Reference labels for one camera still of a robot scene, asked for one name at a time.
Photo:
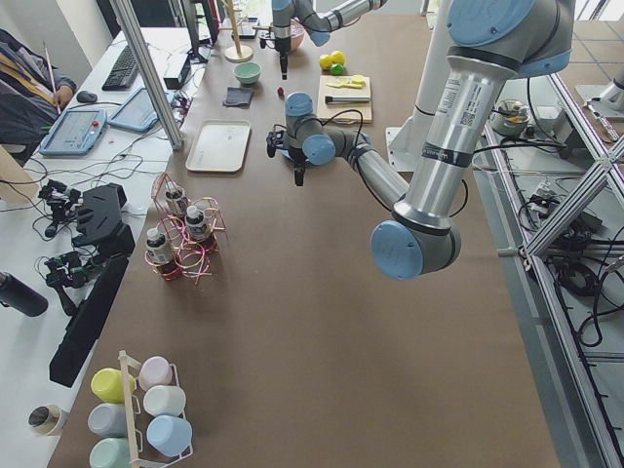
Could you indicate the dark drink bottle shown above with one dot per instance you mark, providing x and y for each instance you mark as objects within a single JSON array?
[
  {"x": 160, "y": 253},
  {"x": 196, "y": 224},
  {"x": 176, "y": 199}
]

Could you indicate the yellow plastic knife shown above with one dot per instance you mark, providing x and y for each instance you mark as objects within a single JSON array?
[{"x": 346, "y": 84}]

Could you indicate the dark drink bottle lower right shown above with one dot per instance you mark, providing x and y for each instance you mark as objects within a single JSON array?
[{"x": 160, "y": 253}]

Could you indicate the white wire cup rack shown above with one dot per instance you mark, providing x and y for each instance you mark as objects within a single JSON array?
[{"x": 142, "y": 454}]

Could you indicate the blue teach pendant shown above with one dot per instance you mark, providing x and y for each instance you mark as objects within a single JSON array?
[
  {"x": 75, "y": 133},
  {"x": 136, "y": 114}
]

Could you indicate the dark drink bottle lower left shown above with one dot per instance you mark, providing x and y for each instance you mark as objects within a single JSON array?
[{"x": 196, "y": 224}]

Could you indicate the pink bowl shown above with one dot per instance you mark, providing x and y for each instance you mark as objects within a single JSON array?
[{"x": 297, "y": 34}]

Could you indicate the steel muddler black tip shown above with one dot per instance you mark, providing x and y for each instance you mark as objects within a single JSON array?
[{"x": 346, "y": 99}]

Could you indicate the white cup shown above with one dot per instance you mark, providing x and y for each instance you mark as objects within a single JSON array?
[{"x": 164, "y": 400}]

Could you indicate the yellow lemon near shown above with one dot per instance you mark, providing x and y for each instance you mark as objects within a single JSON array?
[{"x": 325, "y": 62}]

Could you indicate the copper wire bottle rack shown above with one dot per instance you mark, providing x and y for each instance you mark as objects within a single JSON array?
[{"x": 182, "y": 239}]

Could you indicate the cream rabbit tray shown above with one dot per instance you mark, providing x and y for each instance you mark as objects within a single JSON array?
[{"x": 219, "y": 146}]

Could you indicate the green lime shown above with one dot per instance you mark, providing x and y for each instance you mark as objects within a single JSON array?
[{"x": 337, "y": 69}]

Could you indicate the seated person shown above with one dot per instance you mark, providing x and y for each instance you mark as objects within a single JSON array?
[{"x": 33, "y": 93}]

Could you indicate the grey cup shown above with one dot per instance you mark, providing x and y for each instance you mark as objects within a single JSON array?
[{"x": 108, "y": 421}]

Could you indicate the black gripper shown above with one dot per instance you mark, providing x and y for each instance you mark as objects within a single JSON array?
[
  {"x": 282, "y": 44},
  {"x": 297, "y": 159}
]

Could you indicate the mint cup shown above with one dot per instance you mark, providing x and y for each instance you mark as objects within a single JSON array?
[{"x": 110, "y": 453}]

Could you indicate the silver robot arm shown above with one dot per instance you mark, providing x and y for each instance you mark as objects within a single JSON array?
[
  {"x": 485, "y": 44},
  {"x": 319, "y": 26}
]

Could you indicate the yellow lemon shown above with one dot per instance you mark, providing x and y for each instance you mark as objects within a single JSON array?
[
  {"x": 338, "y": 57},
  {"x": 325, "y": 62}
]

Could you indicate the black water bottle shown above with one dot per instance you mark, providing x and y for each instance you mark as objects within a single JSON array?
[{"x": 15, "y": 294}]

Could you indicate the green bowl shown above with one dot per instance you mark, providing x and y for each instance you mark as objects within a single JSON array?
[{"x": 247, "y": 73}]

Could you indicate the yellow lemon far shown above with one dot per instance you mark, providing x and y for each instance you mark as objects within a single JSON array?
[{"x": 338, "y": 57}]

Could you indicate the dark drink bottle upper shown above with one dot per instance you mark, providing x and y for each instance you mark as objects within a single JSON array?
[{"x": 176, "y": 199}]

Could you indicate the black computer mouse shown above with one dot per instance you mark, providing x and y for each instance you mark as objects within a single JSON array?
[{"x": 86, "y": 97}]

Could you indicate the wooden cutting board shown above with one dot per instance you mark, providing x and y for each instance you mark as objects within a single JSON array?
[{"x": 344, "y": 112}]

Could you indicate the blue teach pendant far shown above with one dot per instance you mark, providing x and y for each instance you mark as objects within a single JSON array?
[{"x": 136, "y": 114}]

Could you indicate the pink cup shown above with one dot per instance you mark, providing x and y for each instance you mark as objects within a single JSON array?
[{"x": 155, "y": 371}]

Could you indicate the lemon half upper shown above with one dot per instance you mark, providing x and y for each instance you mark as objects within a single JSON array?
[{"x": 358, "y": 80}]

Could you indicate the grey folded cloth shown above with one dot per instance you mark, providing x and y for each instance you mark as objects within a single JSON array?
[{"x": 238, "y": 97}]

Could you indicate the blue teach pendant near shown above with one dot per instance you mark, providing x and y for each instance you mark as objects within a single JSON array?
[{"x": 75, "y": 133}]

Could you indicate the yellow cup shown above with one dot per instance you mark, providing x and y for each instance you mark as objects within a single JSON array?
[{"x": 106, "y": 384}]

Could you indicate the black keyboard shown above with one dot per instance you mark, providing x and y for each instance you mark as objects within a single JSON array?
[{"x": 123, "y": 72}]

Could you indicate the blue cup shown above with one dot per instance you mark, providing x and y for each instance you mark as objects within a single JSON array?
[{"x": 170, "y": 435}]

